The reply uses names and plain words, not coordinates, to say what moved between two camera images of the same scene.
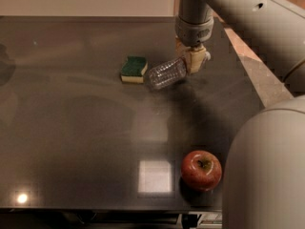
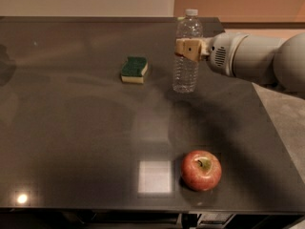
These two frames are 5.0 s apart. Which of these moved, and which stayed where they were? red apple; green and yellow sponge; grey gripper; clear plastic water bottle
Moved: clear plastic water bottle; grey gripper
Stayed: red apple; green and yellow sponge
